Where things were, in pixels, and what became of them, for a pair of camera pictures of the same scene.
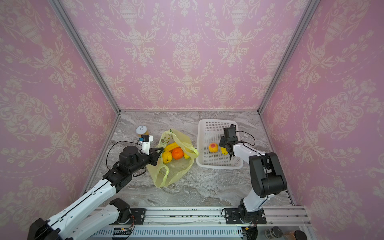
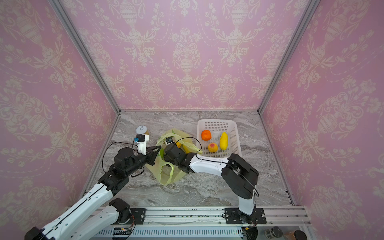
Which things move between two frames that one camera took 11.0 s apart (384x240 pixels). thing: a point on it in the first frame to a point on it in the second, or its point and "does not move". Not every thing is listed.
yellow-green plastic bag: x=166 y=174 does not move
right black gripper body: x=227 y=142 to x=167 y=151
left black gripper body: x=143 y=161 does not move
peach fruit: x=213 y=147 does not move
